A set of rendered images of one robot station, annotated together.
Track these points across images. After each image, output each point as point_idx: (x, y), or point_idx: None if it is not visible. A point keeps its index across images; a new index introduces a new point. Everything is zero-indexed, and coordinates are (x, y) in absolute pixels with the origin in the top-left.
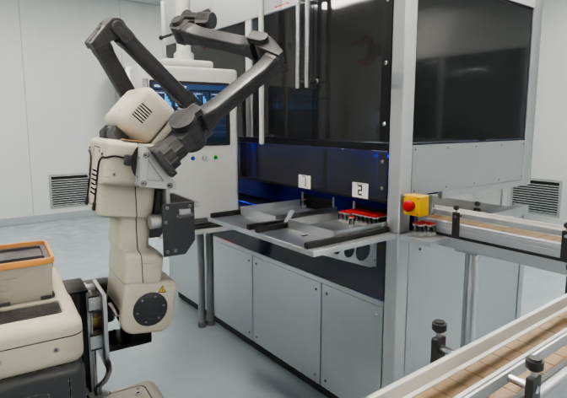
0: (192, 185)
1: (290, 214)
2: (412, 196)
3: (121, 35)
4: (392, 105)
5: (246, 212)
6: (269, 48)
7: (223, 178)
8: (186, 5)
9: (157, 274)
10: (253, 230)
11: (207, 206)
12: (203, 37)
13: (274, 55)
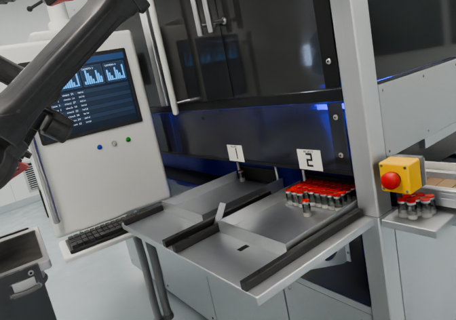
0: (107, 179)
1: (221, 209)
2: (393, 165)
3: None
4: (337, 30)
5: (169, 209)
6: None
7: (143, 161)
8: None
9: None
10: (172, 247)
11: (131, 197)
12: None
13: None
